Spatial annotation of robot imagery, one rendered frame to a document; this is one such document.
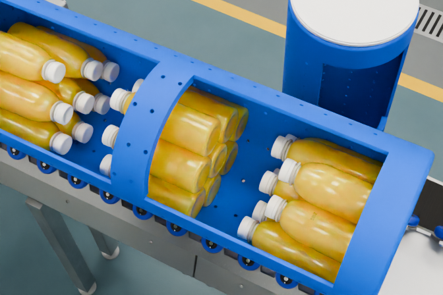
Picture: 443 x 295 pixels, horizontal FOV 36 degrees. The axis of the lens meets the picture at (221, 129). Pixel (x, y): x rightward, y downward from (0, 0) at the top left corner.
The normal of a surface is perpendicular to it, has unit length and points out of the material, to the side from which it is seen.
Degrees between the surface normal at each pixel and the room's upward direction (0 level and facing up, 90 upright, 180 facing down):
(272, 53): 0
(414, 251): 0
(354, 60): 90
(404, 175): 6
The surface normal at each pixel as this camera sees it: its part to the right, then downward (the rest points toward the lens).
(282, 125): -0.45, 0.57
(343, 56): -0.23, 0.82
